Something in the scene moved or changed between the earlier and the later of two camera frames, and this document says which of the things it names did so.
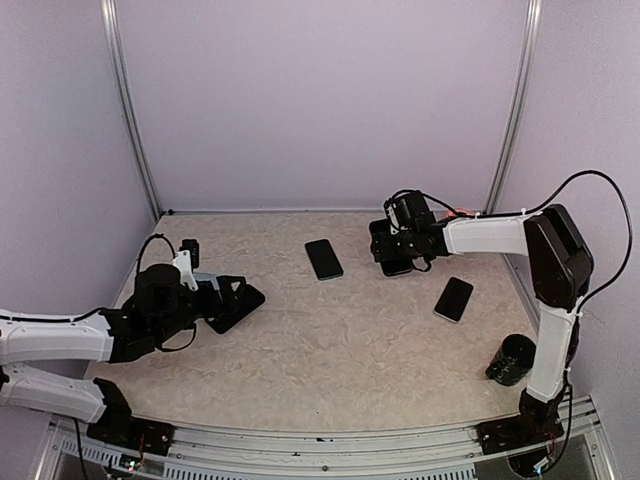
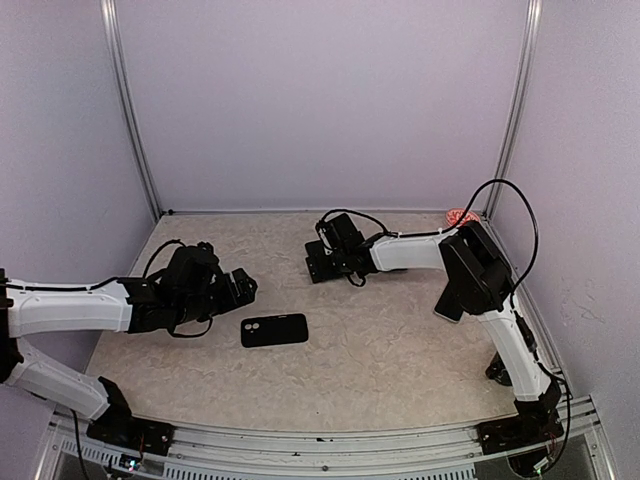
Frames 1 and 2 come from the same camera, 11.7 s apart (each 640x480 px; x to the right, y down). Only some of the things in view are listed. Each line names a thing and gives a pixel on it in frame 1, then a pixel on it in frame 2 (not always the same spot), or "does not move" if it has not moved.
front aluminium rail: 333,450 does not move
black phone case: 247,301 to 269,331
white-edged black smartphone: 453,299 does not move
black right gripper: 383,248 to 325,272
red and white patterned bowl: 463,211 does not move
